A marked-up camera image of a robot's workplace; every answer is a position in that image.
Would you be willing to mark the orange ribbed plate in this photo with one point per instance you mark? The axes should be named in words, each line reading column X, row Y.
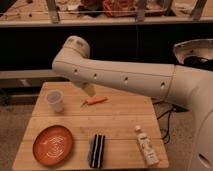
column 52, row 145

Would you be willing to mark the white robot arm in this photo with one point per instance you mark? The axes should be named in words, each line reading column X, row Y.
column 190, row 88

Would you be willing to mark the white lotion bottle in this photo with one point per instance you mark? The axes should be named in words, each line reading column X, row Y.
column 145, row 146

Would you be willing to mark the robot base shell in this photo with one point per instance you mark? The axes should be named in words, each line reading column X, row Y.
column 197, row 47

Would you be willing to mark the orange toy carrot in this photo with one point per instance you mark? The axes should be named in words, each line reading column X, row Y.
column 94, row 100

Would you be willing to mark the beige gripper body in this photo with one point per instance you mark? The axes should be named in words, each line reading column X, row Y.
column 89, row 90

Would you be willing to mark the wooden table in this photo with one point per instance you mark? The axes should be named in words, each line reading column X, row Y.
column 115, row 118

